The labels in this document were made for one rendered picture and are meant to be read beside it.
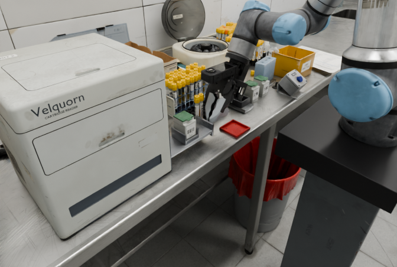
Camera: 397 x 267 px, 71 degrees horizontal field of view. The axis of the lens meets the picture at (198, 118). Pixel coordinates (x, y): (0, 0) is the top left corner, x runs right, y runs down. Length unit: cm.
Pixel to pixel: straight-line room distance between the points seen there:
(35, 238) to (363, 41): 74
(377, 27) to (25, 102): 60
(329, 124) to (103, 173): 59
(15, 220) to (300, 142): 66
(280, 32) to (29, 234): 70
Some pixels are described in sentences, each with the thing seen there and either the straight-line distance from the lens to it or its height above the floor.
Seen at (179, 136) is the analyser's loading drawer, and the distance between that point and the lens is 74.
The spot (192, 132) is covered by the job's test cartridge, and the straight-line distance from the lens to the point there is 75.
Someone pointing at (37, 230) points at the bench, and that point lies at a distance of 69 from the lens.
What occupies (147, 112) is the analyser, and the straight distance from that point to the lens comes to 58.
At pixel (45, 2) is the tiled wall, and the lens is 113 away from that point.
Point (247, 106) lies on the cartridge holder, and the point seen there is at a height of 89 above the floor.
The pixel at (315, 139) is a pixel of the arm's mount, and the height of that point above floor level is 95.
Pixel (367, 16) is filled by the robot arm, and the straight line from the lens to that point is 62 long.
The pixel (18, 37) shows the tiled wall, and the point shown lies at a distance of 112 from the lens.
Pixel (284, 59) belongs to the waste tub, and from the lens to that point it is 123.
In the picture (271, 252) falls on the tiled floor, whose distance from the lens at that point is 166.
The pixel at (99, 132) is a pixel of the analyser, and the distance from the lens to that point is 54.
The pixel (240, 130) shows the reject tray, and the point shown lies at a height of 88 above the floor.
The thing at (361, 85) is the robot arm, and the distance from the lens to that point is 62.
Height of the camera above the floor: 137
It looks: 32 degrees down
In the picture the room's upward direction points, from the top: straight up
